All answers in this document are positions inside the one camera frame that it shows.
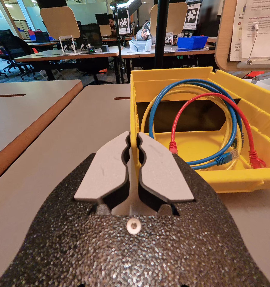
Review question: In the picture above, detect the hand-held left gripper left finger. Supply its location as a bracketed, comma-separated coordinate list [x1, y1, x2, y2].
[74, 131, 131, 201]

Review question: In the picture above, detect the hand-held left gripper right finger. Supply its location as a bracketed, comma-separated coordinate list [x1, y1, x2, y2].
[137, 132, 195, 203]

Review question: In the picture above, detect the yellow plastic bin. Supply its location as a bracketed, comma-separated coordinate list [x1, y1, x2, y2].
[130, 67, 270, 194]

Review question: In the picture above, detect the yellow network cable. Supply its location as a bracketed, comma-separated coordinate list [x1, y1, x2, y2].
[140, 90, 243, 171]

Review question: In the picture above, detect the blue network cable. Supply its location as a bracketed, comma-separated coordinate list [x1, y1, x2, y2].
[148, 78, 244, 170]

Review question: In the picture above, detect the red network cable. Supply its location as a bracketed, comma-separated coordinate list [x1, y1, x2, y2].
[169, 92, 267, 169]

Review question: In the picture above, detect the grey desk with wooden edge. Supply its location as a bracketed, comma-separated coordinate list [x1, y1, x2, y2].
[0, 80, 83, 185]

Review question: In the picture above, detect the long grey desk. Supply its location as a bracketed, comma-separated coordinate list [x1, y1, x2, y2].
[14, 45, 216, 83]

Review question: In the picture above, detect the black bin divider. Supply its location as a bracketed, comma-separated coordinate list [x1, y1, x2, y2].
[136, 98, 242, 133]

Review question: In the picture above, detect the black tripod stand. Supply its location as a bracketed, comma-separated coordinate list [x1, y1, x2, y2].
[111, 3, 125, 84]

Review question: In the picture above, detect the clear plastic container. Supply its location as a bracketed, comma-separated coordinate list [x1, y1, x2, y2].
[129, 39, 152, 52]

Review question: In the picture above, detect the black pole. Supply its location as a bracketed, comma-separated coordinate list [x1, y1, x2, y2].
[154, 0, 170, 69]

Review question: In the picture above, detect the page holder ledge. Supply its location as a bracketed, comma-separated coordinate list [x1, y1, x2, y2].
[236, 21, 270, 69]

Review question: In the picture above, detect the framed marker sign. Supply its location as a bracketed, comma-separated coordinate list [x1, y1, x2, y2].
[118, 17, 130, 35]
[183, 2, 202, 30]

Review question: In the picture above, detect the wooden document stand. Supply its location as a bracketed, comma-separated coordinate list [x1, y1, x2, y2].
[40, 6, 81, 55]
[215, 0, 270, 72]
[150, 2, 188, 52]

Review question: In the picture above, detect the black office chair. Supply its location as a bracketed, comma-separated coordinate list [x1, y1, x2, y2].
[0, 29, 38, 81]

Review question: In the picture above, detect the printed instruction sheet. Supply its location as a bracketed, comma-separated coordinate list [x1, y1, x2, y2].
[230, 0, 270, 61]

